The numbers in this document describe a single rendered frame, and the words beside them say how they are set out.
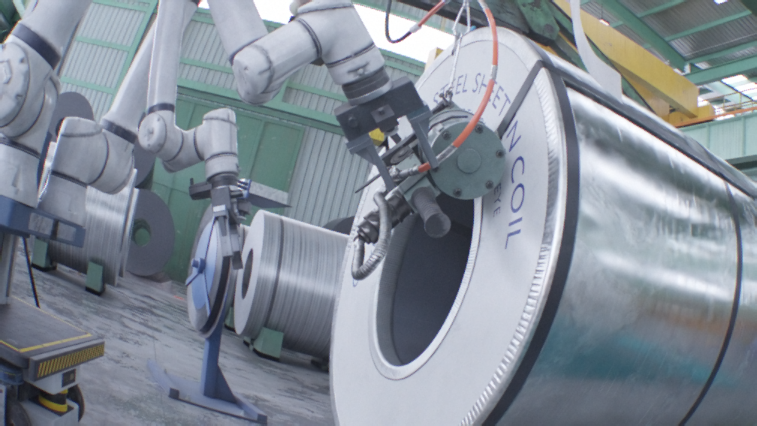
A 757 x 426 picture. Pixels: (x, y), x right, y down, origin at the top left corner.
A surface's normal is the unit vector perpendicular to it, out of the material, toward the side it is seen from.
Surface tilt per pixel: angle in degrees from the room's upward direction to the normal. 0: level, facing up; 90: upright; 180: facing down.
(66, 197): 68
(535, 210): 90
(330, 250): 49
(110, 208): 79
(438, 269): 95
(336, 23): 102
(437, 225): 115
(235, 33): 107
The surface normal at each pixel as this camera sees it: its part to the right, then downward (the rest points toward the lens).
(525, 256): -0.92, -0.26
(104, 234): 0.28, 0.13
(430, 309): 0.39, -0.40
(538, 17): 0.17, -0.11
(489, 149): 0.14, 0.33
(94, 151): 0.94, 0.16
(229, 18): -0.14, 0.13
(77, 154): 0.62, 0.04
